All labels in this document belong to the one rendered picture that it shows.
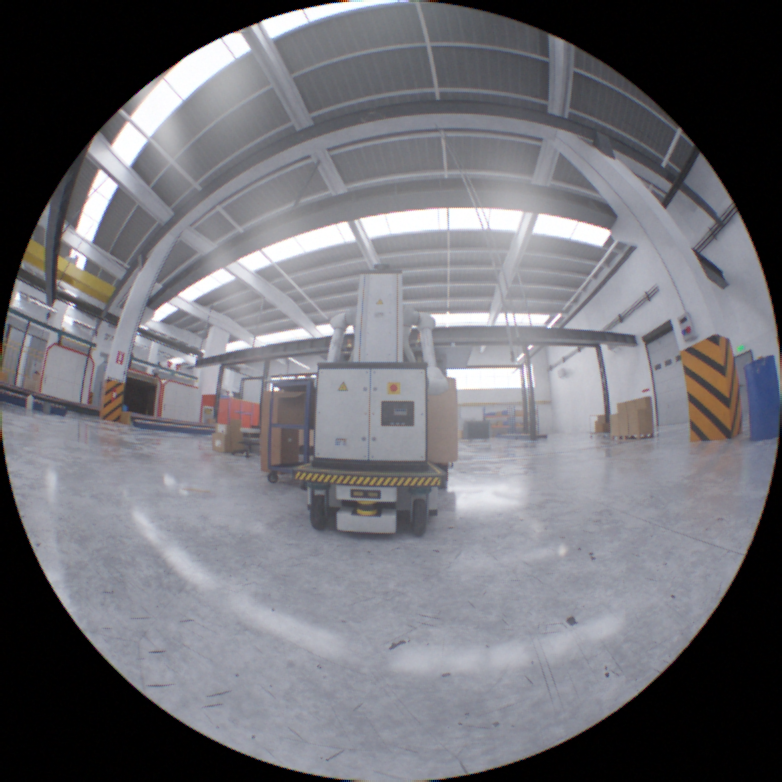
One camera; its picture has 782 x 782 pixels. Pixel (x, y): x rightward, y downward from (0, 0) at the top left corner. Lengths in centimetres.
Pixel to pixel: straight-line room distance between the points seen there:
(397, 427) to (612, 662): 115
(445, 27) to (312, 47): 379
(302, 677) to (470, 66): 1038
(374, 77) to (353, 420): 954
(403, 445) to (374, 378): 35
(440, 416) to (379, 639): 206
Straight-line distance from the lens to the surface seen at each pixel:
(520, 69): 1034
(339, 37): 998
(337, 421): 113
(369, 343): 166
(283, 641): 65
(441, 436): 234
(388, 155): 1032
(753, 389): 403
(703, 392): 486
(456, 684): 57
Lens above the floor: 49
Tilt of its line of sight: 11 degrees up
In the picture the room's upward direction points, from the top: 1 degrees clockwise
